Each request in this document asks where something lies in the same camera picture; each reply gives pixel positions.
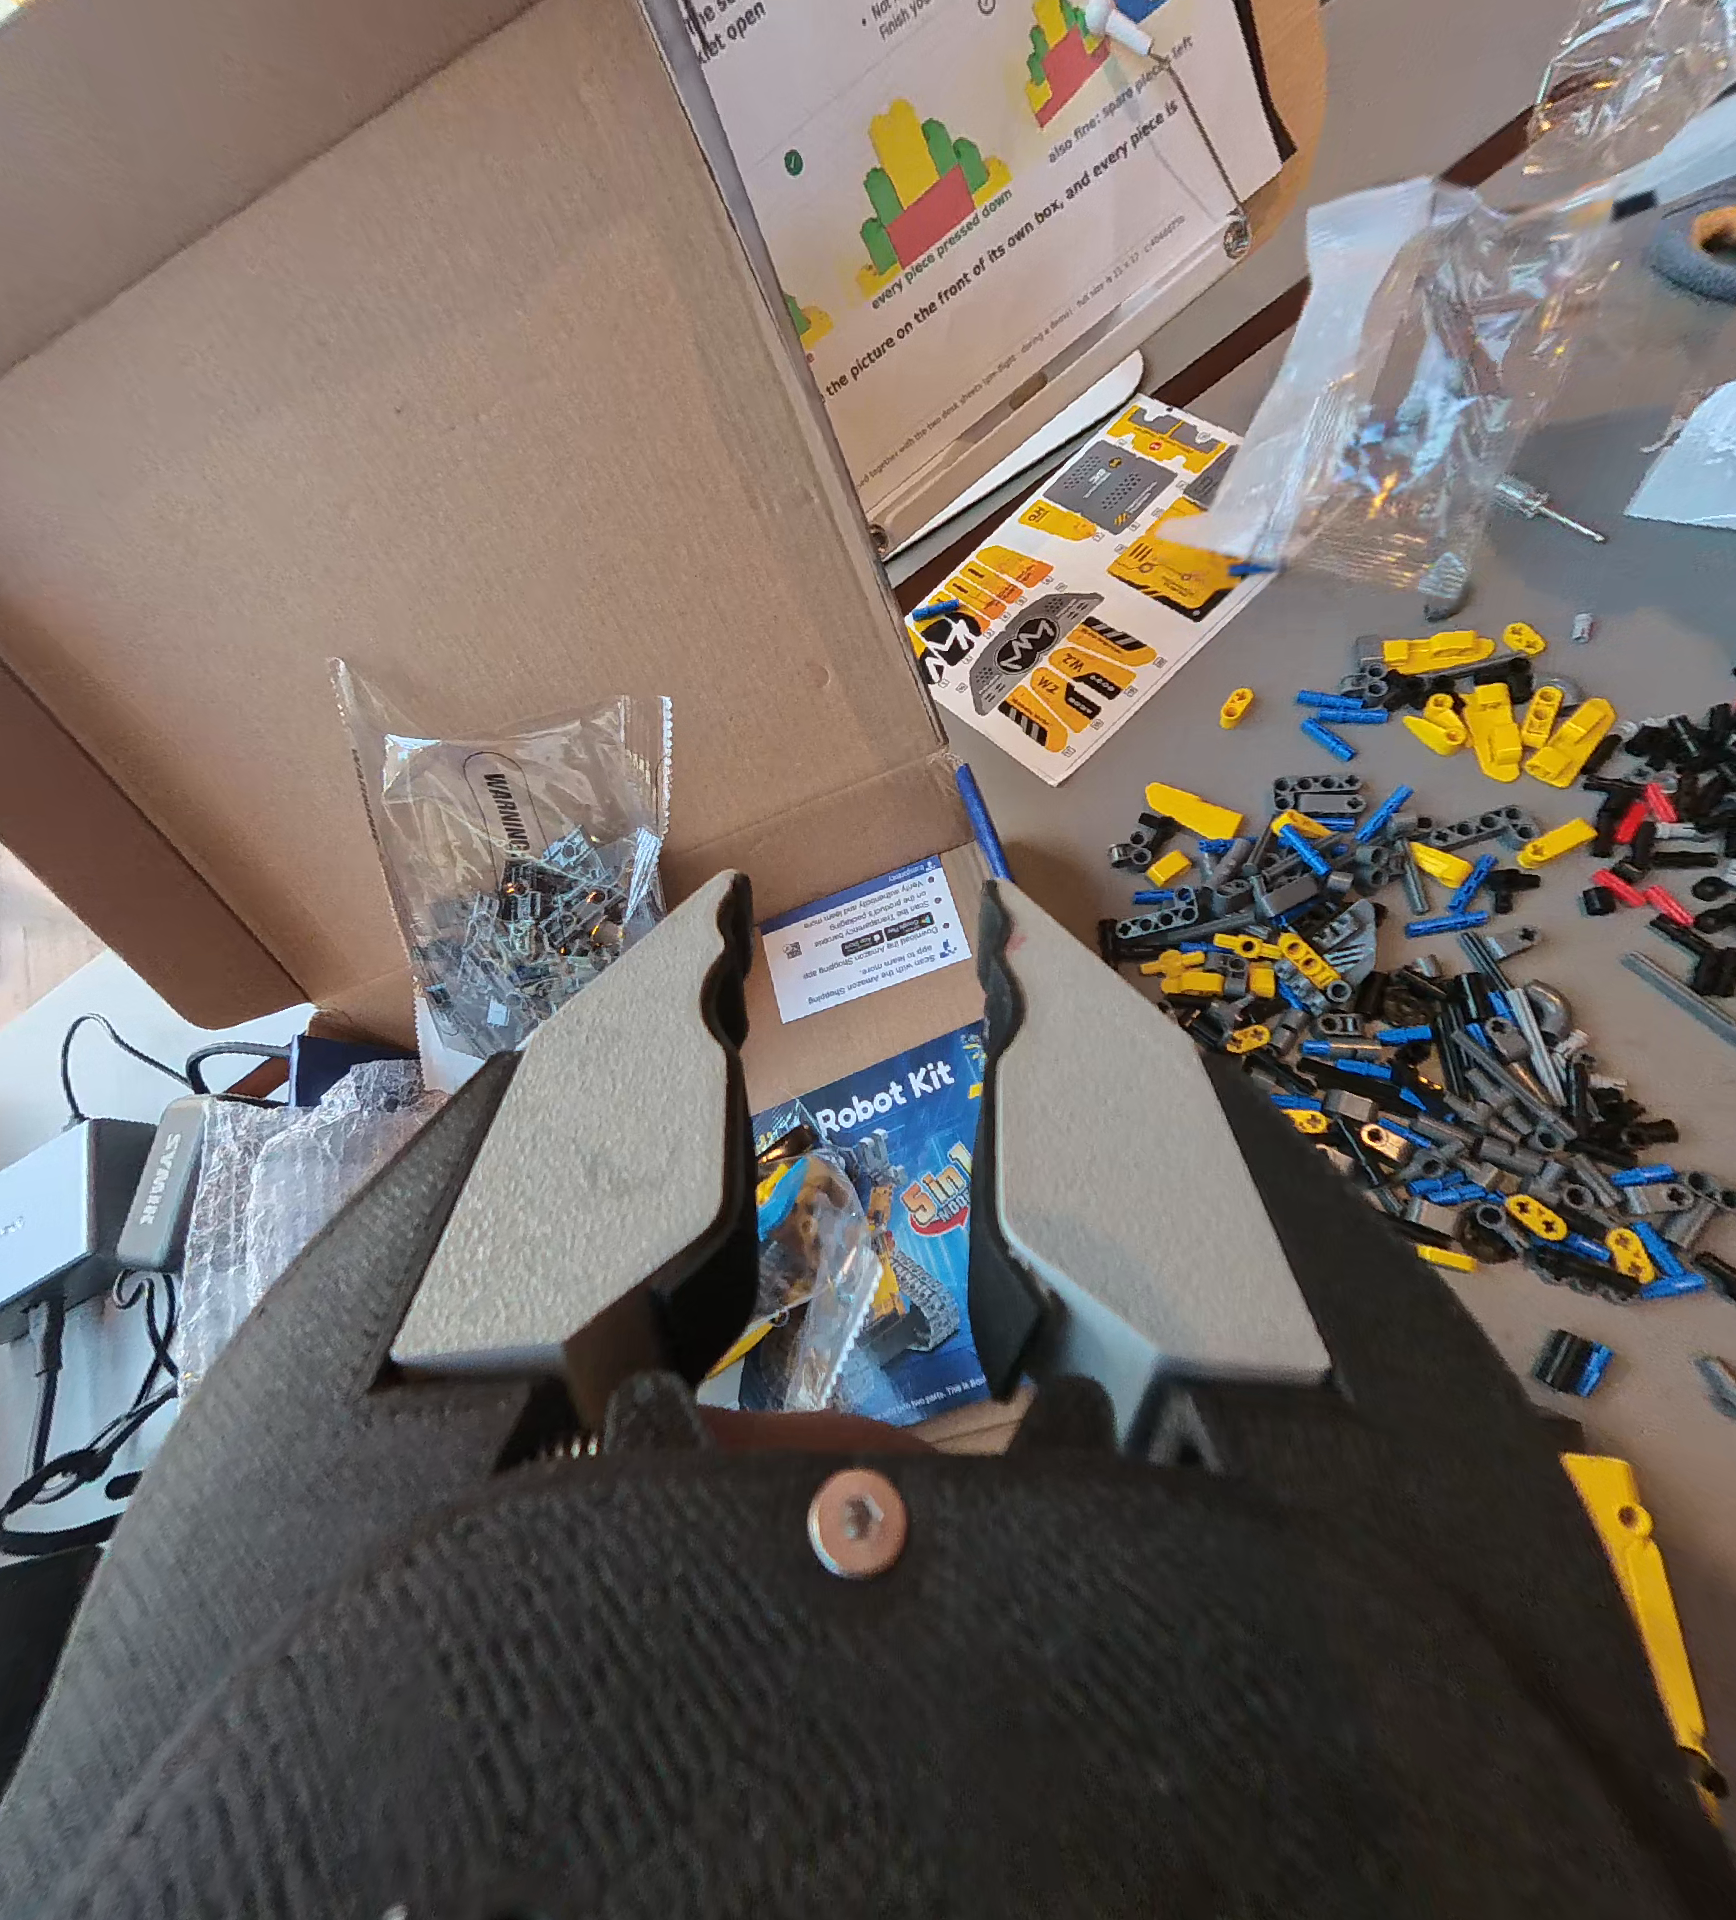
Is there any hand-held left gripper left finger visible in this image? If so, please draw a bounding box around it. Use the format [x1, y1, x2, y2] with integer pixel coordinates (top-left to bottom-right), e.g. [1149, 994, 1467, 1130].
[388, 870, 760, 1402]

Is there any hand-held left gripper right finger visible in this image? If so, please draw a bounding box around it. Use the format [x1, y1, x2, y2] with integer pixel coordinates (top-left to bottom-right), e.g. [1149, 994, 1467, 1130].
[976, 878, 1340, 1443]

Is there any pile of blue grey connectors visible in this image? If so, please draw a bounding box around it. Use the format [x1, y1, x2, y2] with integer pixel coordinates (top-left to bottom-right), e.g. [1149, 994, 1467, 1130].
[1102, 773, 1736, 1336]

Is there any pile of black red pins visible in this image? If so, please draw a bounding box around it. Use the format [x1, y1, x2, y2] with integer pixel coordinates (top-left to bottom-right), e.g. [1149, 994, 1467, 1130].
[1575, 632, 1736, 1012]

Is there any clear bubble wrap bag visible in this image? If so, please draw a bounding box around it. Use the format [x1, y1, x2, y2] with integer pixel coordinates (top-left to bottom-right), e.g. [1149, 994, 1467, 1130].
[175, 1054, 456, 1388]

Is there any white printed leaflet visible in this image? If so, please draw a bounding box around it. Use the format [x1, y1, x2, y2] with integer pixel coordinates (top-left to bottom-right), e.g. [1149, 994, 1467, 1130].
[762, 854, 976, 1025]

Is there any grey power adapter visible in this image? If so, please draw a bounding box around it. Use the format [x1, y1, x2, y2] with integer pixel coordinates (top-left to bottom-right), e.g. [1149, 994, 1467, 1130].
[0, 1117, 210, 1356]

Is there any pile of yellow angled beams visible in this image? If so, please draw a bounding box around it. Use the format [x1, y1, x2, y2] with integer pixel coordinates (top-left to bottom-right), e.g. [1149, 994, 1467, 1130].
[1375, 616, 1625, 791]

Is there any black and yellow brick block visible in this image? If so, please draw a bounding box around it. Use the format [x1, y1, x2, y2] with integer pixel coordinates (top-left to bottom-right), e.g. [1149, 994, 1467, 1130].
[1560, 1452, 1728, 1807]

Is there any printed parts sheet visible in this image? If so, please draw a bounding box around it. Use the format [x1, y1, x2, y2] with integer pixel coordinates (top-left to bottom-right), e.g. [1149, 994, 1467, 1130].
[898, 396, 1251, 791]

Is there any clear plastic bag of parts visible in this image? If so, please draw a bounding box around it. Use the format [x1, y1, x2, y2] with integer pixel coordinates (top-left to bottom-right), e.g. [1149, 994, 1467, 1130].
[1208, 165, 1606, 608]

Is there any instruction sign stand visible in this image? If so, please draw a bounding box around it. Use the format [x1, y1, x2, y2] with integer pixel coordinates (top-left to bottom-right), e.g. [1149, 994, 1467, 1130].
[0, 0, 1327, 1046]

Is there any printed picture card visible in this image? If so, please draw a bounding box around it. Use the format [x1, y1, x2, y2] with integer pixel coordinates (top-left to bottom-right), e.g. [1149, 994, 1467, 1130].
[644, 0, 1296, 556]

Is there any black power cable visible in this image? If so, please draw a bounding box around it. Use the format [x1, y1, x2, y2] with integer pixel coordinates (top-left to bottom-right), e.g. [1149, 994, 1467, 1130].
[0, 1015, 302, 1563]

